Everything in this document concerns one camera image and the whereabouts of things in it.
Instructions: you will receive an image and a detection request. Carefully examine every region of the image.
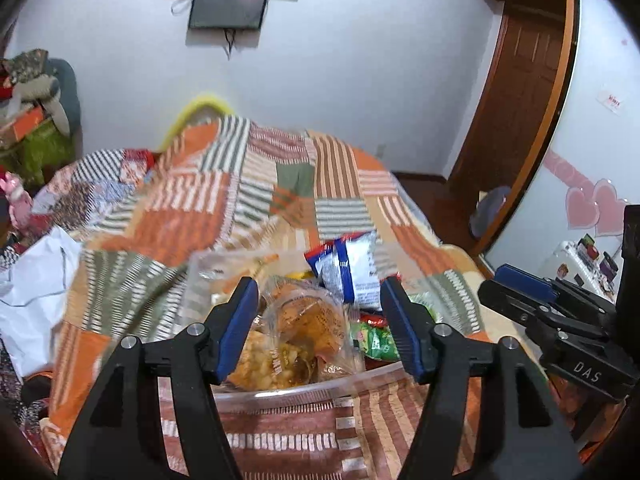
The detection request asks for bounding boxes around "green bag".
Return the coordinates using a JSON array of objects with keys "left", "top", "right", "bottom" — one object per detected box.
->
[{"left": 0, "top": 120, "right": 76, "bottom": 186}]

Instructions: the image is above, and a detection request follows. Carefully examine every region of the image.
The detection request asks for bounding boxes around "pink plush toy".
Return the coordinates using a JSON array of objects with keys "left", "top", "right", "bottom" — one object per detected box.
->
[{"left": 0, "top": 170, "right": 33, "bottom": 233}]

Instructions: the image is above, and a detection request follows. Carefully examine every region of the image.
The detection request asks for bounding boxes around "black framed wall screen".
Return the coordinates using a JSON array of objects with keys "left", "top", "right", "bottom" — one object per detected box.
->
[{"left": 187, "top": 0, "right": 271, "bottom": 31}]

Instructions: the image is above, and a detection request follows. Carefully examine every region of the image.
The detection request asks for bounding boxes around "orange box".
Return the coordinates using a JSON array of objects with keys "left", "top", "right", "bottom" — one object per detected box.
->
[{"left": 0, "top": 105, "right": 46, "bottom": 148}]

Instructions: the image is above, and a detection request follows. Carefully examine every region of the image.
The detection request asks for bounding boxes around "clear plastic container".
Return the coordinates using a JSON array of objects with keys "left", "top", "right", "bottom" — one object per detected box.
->
[{"left": 182, "top": 247, "right": 451, "bottom": 413}]

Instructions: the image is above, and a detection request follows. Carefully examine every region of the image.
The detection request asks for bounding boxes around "red and white label sticker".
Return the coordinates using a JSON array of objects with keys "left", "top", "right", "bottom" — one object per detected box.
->
[{"left": 597, "top": 91, "right": 626, "bottom": 113}]

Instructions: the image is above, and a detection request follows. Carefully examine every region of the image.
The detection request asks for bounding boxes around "clear bag of brown biscuits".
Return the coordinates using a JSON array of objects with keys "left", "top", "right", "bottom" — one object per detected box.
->
[{"left": 225, "top": 275, "right": 361, "bottom": 391}]

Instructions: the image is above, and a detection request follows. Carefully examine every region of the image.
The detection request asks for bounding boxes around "white wardrobe with wooden frame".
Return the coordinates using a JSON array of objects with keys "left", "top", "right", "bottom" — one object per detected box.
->
[{"left": 452, "top": 0, "right": 640, "bottom": 281}]

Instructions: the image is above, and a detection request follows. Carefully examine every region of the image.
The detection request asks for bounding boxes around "white plastic bag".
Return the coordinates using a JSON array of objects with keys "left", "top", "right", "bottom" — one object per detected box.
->
[{"left": 0, "top": 225, "right": 83, "bottom": 381}]

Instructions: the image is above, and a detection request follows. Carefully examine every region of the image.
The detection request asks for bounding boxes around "green snack packet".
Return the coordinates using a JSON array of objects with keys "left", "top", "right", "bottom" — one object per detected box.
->
[{"left": 350, "top": 320, "right": 401, "bottom": 361}]

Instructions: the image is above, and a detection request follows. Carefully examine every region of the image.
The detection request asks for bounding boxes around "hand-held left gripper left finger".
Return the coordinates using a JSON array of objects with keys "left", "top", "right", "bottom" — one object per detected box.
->
[{"left": 57, "top": 276, "right": 261, "bottom": 480}]

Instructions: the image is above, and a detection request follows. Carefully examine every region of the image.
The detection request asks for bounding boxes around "yellow object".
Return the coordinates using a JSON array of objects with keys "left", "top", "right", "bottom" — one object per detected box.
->
[{"left": 157, "top": 92, "right": 236, "bottom": 153}]

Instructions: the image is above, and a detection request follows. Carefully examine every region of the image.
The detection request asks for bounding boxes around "patchwork blanket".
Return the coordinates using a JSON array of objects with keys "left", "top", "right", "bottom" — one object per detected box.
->
[{"left": 30, "top": 115, "right": 551, "bottom": 480}]

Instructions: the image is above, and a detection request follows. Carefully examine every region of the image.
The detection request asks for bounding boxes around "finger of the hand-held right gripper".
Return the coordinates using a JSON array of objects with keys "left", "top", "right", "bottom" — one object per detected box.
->
[
  {"left": 494, "top": 263, "right": 566, "bottom": 306},
  {"left": 477, "top": 279, "right": 551, "bottom": 331}
]

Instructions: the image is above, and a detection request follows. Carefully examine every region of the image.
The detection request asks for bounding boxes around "white appliance with stickers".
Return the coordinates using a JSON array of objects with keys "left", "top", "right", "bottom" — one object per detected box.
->
[{"left": 540, "top": 237, "right": 626, "bottom": 306}]

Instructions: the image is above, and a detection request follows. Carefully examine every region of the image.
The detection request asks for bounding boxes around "pink heart sticker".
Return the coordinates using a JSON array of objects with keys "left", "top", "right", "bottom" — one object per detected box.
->
[
  {"left": 592, "top": 180, "right": 631, "bottom": 236},
  {"left": 565, "top": 185, "right": 601, "bottom": 228}
]

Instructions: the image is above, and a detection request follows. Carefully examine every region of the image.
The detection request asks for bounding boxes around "grey-blue chair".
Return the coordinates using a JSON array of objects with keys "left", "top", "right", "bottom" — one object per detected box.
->
[{"left": 42, "top": 57, "right": 83, "bottom": 136}]

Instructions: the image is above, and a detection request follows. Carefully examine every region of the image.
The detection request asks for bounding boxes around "pile of clothes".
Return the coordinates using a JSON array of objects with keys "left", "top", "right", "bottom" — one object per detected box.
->
[{"left": 0, "top": 49, "right": 71, "bottom": 126}]

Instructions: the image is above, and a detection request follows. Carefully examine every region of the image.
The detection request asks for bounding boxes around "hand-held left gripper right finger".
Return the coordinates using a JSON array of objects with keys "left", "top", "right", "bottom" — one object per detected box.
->
[{"left": 380, "top": 276, "right": 583, "bottom": 480}]

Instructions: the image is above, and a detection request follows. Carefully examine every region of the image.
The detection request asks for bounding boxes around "blue and white snack packet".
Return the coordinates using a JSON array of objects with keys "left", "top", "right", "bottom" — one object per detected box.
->
[{"left": 305, "top": 230, "right": 383, "bottom": 311}]

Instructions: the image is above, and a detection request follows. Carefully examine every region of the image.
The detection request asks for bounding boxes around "wooden door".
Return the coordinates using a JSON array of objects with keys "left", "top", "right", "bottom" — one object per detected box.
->
[{"left": 447, "top": 0, "right": 568, "bottom": 196}]

